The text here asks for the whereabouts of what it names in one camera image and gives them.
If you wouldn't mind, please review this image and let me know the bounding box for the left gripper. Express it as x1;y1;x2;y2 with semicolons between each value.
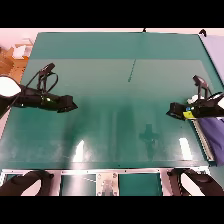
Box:
53;94;79;114

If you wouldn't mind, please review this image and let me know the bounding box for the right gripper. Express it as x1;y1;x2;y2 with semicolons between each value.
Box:
166;102;191;121

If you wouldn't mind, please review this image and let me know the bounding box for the purple garment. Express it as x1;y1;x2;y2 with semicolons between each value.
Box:
197;116;224;167

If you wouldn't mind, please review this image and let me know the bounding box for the black cable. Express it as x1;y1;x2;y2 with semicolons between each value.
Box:
24;70;59;95

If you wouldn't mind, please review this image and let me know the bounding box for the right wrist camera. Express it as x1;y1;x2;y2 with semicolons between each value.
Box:
192;74;211;100

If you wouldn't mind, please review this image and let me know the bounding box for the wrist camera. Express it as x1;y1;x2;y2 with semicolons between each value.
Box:
37;62;57;92
192;74;211;100

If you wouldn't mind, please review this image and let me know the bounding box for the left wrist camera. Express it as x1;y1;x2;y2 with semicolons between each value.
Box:
37;62;57;92

